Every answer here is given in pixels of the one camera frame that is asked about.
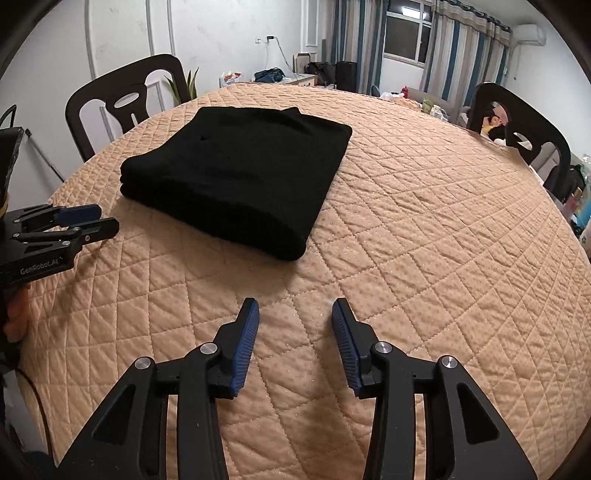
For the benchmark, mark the cluttered low table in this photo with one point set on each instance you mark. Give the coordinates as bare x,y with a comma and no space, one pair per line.
415,101

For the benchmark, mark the dark flat object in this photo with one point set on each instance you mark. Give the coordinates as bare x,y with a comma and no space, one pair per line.
11,147

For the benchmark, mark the striped curtain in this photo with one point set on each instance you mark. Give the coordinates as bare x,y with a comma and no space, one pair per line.
358,32
466,60

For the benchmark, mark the white cabinet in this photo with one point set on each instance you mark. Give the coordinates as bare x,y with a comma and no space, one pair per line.
300,81

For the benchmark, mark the green potted plant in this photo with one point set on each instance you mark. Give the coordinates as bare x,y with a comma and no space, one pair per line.
182,90

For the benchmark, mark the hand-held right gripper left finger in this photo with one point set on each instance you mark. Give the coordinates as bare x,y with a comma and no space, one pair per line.
244,350

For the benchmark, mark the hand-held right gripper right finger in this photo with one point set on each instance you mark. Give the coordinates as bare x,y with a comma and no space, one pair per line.
346,350

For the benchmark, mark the black suitcase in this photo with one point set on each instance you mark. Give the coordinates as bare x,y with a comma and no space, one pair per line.
346,76

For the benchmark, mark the black pants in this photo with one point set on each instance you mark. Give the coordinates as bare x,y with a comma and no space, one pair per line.
240,175

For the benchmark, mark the blue bag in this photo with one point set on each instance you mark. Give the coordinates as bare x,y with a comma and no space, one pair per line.
268,75

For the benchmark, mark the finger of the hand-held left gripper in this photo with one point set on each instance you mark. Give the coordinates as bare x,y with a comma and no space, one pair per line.
99,228
81,213

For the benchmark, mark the window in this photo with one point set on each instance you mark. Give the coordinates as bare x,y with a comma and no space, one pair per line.
408,32

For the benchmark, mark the peach quilted blanket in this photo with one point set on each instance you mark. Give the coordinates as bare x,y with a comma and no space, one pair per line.
438,240

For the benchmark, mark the black plastic chair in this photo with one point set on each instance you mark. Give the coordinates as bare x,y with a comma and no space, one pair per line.
161,69
549,138

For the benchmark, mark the black bag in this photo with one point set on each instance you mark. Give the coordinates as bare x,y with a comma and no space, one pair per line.
322,73

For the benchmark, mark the person's left hand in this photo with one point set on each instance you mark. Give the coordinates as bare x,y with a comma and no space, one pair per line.
18,309

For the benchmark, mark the white air conditioner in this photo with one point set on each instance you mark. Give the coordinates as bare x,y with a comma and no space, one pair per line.
528,36

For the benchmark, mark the red and white snack box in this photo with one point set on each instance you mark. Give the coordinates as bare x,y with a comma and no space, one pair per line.
230,78

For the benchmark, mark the grey sofa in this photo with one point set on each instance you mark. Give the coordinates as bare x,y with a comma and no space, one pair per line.
551,161

